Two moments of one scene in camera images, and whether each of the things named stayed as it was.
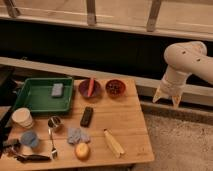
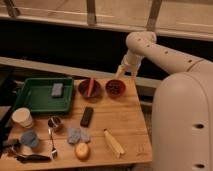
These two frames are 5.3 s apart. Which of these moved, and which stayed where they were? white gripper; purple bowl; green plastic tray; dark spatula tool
Moved: white gripper
Stayed: dark spatula tool; green plastic tray; purple bowl
